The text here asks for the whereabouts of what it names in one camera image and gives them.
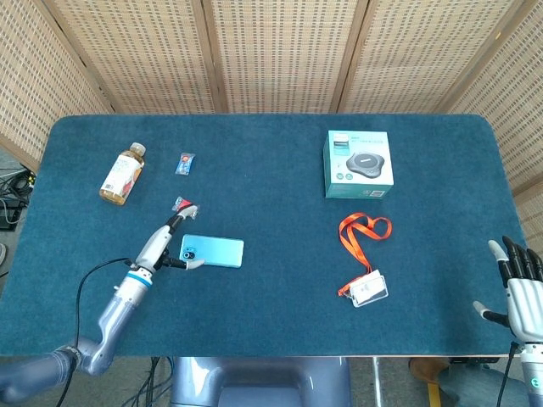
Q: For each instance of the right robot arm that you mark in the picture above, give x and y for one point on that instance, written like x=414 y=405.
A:
x=533 y=375

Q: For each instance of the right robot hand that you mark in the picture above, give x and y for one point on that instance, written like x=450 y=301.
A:
x=519 y=292

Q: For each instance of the woven folding screen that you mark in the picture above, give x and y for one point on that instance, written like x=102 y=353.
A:
x=271 y=55

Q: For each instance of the red candy wrapper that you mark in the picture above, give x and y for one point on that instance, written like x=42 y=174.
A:
x=182 y=204

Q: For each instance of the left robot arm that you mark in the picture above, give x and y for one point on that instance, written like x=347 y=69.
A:
x=85 y=335

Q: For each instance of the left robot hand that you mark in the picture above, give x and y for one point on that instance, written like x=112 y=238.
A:
x=167 y=248

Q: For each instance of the teal speakerphone box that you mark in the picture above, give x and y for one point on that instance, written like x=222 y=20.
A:
x=358 y=166

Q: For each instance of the amber tea bottle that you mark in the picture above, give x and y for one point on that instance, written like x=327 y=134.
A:
x=123 y=174

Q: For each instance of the smartphone with blue back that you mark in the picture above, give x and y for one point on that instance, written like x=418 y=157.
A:
x=214 y=251

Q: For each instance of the yellow floor tape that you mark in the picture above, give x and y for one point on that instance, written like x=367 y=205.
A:
x=433 y=394

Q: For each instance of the metal table leg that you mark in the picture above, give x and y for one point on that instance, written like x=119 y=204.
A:
x=376 y=381

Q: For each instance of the blue table mat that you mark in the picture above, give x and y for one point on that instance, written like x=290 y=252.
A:
x=297 y=297

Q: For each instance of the clear badge holder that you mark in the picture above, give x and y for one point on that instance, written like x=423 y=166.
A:
x=368 y=289

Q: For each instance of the blue candy wrapper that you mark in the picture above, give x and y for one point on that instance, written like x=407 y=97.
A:
x=185 y=163

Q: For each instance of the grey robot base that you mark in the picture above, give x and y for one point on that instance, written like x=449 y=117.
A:
x=259 y=381

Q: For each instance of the black power equipment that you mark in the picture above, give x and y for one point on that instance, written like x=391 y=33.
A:
x=12 y=199

